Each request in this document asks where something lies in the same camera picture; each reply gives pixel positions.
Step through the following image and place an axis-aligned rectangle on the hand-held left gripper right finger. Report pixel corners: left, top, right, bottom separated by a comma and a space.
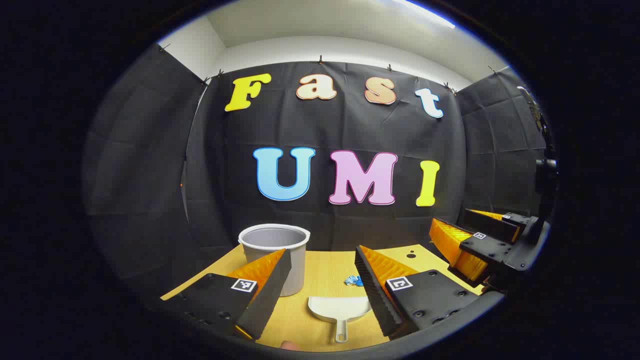
354, 245, 482, 338

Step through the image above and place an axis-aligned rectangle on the white plastic dustpan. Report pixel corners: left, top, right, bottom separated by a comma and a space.
307, 295, 373, 344

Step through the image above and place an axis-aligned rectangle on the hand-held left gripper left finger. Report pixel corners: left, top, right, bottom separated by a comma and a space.
160, 248, 293, 342

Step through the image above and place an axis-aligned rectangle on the white ribbed garbage bin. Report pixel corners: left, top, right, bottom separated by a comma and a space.
238, 223, 311, 298

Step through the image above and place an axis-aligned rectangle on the wooden desktop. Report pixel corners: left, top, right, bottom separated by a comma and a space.
160, 243, 486, 353

